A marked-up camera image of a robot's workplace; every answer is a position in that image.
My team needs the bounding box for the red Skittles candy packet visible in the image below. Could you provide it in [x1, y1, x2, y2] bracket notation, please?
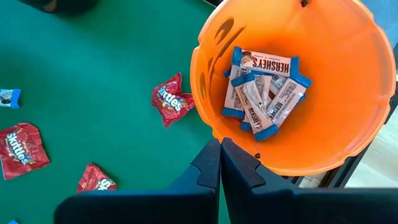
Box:
[76, 162, 119, 194]
[150, 72, 197, 129]
[0, 122, 52, 181]

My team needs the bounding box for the orange jack-o-lantern bucket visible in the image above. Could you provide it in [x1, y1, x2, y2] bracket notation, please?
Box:
[189, 0, 397, 177]

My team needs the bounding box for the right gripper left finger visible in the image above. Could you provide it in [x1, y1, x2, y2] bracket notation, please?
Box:
[55, 139, 221, 224]

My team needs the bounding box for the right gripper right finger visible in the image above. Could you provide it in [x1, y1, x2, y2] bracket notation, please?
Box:
[221, 138, 398, 224]

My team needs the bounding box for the green table mat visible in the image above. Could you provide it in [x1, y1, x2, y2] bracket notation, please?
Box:
[0, 0, 229, 224]

